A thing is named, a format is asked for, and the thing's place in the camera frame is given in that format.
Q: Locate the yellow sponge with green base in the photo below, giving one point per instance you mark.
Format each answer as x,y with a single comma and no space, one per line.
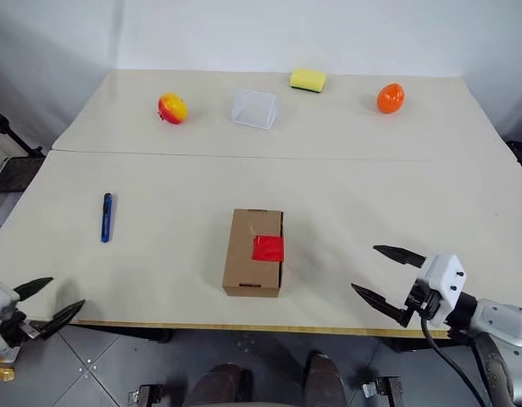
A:
308,79

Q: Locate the orange toy fruit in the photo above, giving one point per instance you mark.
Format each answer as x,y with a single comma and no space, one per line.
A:
390,98

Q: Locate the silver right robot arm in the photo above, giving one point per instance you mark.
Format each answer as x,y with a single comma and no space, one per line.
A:
502,318

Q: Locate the blue pen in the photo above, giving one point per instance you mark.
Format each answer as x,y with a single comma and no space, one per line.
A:
106,220

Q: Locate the dark brown rounded shape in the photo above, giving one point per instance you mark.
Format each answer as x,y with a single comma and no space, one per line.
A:
220,386
324,381

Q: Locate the red and yellow toy apple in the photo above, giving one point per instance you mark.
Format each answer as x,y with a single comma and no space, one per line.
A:
173,109

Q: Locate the metal caster bracket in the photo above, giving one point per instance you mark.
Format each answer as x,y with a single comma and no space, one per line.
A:
384,390
146,396

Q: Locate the clear plastic container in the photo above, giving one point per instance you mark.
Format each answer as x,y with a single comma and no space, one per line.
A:
254,108

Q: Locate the black equipment beside table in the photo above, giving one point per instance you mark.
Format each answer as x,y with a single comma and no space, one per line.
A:
521,148

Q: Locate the black stand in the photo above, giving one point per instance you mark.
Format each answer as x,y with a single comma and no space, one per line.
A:
13,135

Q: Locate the brown cardboard box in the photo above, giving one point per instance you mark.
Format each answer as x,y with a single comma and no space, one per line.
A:
244,271

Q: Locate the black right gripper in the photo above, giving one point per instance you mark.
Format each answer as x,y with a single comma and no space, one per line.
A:
422,301

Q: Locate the red tape strip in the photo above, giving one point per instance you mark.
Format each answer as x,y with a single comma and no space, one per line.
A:
268,249

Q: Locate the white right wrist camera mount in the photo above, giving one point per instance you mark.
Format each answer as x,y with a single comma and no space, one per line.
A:
445,271

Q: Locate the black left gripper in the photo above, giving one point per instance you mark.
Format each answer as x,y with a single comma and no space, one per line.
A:
17,326

